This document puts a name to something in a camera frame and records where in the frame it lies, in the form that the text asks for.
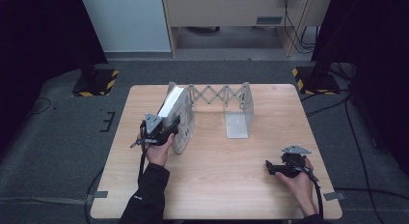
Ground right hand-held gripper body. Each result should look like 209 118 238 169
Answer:
279 144 313 180

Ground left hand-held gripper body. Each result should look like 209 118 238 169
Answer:
140 112 172 147

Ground white book with grey figures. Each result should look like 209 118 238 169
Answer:
156 85 197 155

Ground expandable metal bookend rack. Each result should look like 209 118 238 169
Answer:
166 81 256 140

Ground person's left hand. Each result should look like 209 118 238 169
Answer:
139 134 176 168

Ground person's right hand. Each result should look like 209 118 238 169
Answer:
275 156 318 200

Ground black floor tape mark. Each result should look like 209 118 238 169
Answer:
98 111 117 133

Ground grey tape strip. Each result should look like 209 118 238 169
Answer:
322 191 347 202
86 190 109 200

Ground striped black stand base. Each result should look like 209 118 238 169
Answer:
291 66 341 97
71 68 121 98

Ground white panel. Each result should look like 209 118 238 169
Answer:
78 0 173 54

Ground light wooden desk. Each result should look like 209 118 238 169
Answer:
160 0 334 60

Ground black curtain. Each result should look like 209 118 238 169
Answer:
310 0 409 179
0 0 109 157

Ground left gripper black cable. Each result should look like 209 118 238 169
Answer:
83 138 152 224

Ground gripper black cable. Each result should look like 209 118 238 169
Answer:
83 138 152 224
295 157 324 219

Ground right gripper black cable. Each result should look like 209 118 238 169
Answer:
295 157 324 219

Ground long black floor cable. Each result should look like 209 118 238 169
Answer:
300 88 409 224

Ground thin black floor cable loop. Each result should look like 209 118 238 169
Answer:
29 96 53 116

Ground black hanging cables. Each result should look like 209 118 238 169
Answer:
282 0 319 55

